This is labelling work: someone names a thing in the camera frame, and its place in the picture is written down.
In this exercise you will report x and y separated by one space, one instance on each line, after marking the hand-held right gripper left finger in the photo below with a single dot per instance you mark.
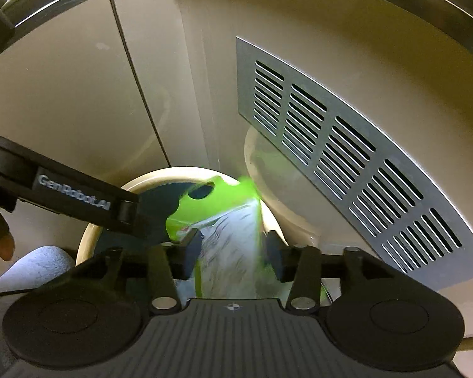
191 254

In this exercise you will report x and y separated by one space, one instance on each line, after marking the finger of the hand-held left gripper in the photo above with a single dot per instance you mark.
132 220

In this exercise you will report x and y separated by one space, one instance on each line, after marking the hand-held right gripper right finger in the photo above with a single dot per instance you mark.
274 256

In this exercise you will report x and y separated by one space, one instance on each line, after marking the green white packet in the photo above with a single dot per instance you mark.
220 252

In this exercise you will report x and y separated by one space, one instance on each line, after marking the beige rim trash bin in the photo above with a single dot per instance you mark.
142 179

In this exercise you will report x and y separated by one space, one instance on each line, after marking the person's left hand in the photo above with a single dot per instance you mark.
0 246

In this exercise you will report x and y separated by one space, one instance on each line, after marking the beige plain cabinet door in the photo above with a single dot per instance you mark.
63 106

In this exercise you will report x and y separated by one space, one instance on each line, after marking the grey fuzzy slipper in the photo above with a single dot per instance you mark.
35 267

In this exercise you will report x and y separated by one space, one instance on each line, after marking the silver cabinet vent grille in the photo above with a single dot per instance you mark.
339 165

